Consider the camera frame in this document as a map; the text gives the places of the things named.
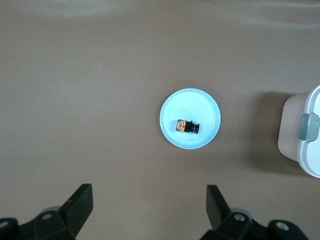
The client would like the pink box with white lid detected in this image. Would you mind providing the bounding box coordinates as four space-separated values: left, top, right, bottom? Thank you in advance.
277 84 320 179

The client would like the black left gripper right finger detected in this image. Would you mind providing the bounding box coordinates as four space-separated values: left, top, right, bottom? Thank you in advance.
202 184 308 240

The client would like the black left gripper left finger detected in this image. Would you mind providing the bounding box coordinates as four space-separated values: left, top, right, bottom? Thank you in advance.
0 183 94 240

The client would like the orange push-button switch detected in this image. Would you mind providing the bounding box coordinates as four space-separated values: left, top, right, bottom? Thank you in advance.
175 119 201 135

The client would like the light blue round plate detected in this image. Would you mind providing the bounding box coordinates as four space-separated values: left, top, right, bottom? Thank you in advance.
159 87 222 150

